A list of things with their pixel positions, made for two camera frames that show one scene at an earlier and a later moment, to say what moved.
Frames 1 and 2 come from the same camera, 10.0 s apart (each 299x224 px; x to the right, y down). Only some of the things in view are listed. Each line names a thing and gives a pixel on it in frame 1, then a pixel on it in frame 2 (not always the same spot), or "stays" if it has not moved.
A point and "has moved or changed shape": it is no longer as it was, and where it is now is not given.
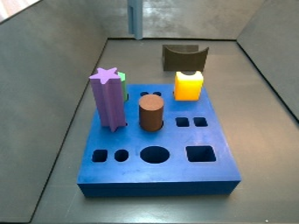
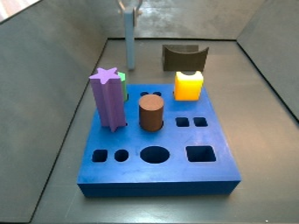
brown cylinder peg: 151,112 stays
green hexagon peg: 123,77 stays
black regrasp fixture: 183,58 stays
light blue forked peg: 135,17 has moved or changed shape
